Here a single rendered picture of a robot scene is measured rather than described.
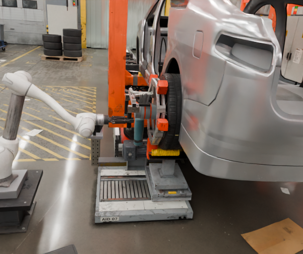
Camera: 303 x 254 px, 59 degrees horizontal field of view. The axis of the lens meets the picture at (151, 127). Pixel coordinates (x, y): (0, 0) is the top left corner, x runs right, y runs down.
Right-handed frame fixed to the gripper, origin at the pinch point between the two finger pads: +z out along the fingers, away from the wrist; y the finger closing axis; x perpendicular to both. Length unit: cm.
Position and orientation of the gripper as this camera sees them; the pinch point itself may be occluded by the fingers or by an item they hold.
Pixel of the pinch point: (129, 120)
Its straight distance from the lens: 216.0
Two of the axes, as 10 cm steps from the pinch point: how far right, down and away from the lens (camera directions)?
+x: 0.7, -9.3, -3.7
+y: 1.5, 3.7, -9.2
